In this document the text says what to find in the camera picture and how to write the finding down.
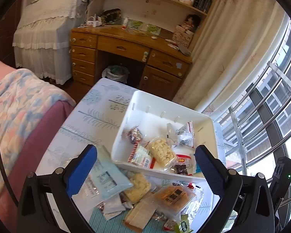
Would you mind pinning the dark-haired doll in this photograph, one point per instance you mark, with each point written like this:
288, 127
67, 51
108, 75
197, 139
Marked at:
191, 20

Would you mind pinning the dark red brown snack packet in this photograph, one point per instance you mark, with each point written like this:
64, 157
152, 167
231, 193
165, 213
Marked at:
134, 136

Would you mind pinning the green snack packet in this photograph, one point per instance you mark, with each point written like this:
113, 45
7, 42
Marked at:
184, 226

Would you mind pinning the white lace covered furniture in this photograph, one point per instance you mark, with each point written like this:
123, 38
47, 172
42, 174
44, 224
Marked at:
46, 34

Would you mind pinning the cream curtain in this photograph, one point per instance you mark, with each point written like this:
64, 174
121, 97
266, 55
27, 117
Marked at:
232, 53

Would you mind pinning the white plastic storage bin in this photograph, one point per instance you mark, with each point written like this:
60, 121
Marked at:
145, 121

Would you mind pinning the dark patterned pouch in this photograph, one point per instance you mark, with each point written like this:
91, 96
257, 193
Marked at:
110, 15

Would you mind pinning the pastel fleece blanket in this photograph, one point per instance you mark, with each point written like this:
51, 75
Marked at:
19, 106

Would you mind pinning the beige wafer packet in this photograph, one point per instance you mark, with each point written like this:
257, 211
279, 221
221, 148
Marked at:
140, 214

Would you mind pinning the trash bin with bag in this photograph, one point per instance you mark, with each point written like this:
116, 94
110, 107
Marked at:
115, 74

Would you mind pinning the dark snack packet red edge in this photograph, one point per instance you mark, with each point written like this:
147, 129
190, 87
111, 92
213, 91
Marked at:
180, 169

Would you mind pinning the green print paper sheet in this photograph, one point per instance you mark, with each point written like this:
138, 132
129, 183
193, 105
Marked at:
135, 24
152, 28

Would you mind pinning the frosted orange cracker packet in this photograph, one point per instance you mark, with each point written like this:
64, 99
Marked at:
175, 195

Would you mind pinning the small white bottle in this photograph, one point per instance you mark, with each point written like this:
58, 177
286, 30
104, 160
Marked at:
126, 22

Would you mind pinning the red white label snack packet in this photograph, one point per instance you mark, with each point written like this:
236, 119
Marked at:
140, 157

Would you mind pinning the pink sofa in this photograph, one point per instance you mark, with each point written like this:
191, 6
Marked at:
36, 155

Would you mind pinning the clear packet yellow puffs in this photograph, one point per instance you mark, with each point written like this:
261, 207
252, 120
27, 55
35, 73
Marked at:
162, 153

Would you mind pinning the floral print box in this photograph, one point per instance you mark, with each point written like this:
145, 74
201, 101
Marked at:
183, 37

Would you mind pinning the wooden bookshelf hutch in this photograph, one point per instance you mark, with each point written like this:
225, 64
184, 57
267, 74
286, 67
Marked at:
140, 6

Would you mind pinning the white clear barcode snack packet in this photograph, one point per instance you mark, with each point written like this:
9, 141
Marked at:
184, 136

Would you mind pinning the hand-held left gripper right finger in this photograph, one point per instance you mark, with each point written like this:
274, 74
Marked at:
209, 172

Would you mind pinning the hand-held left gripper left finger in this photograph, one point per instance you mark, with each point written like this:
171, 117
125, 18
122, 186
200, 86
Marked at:
82, 170

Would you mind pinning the wooden desk with drawers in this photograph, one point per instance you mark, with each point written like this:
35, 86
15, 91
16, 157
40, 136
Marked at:
121, 46

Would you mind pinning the brown wooden door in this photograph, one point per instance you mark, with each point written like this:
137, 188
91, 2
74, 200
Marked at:
4, 36

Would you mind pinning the clear packet yellow crumbly snack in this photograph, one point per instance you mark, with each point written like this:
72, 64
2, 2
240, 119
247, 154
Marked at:
138, 185

